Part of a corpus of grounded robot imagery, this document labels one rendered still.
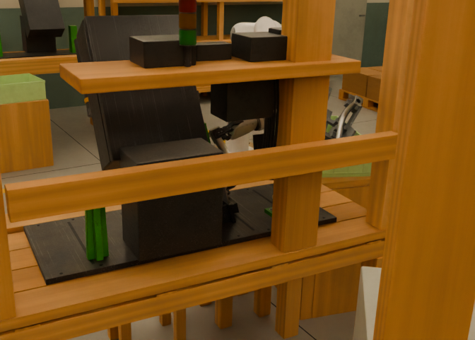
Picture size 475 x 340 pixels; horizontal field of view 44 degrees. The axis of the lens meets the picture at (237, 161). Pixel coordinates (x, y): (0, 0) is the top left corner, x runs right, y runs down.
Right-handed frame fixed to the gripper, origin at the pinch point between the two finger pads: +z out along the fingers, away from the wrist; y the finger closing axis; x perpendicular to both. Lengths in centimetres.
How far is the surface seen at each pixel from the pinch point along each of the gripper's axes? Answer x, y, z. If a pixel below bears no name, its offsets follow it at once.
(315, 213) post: 42.5, 4.1, -15.3
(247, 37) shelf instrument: -7.9, 45.5, -6.7
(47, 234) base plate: 2, -19, 67
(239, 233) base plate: 33.9, -11.1, 7.7
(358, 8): -324, -522, -529
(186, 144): 3.0, 11.2, 16.0
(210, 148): 9.5, 15.4, 10.5
